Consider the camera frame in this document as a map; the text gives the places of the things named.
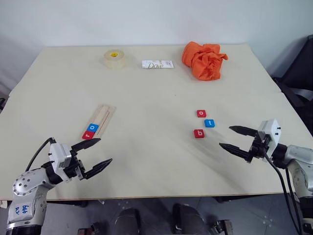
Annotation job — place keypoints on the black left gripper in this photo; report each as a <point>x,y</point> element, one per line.
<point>73,171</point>

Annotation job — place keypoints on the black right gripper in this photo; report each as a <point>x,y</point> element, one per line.
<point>256,149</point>

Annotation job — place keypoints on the red letter tile r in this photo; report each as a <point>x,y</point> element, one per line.
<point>88,135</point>

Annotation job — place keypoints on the blue letter tile o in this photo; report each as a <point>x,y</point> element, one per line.
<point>92,127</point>

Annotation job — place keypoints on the red letter tile b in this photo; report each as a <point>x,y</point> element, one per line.
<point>199,133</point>

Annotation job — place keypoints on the wooden letter tile rack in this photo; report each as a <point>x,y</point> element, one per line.
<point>105,112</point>

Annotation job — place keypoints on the red letter tile o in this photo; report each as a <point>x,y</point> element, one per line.
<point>201,113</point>

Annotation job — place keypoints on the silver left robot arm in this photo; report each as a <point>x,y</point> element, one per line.
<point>27,183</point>

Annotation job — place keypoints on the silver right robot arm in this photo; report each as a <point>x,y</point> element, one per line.
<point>298,156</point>

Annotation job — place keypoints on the blue letter tile t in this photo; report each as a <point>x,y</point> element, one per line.
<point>209,123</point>

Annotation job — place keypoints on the dark rounded shape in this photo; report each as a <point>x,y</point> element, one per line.
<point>127,220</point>
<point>188,220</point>

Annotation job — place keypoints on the black caster wheel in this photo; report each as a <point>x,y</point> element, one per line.
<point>90,230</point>
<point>222,227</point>

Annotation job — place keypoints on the crumpled orange cloth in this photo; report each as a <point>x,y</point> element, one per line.
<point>205,63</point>

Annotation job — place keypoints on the black office chair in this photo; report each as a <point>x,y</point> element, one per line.
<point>300,73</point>

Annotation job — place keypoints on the clear tape roll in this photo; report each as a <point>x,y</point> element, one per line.
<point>113,61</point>

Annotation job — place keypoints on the white Dove soap box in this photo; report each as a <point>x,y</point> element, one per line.
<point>156,64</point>

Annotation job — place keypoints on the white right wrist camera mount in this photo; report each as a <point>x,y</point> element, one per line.
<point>271,132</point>

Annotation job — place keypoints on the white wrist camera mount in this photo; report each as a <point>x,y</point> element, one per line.
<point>271,132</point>
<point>57,154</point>

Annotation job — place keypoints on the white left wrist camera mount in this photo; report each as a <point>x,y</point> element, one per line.
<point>57,154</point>

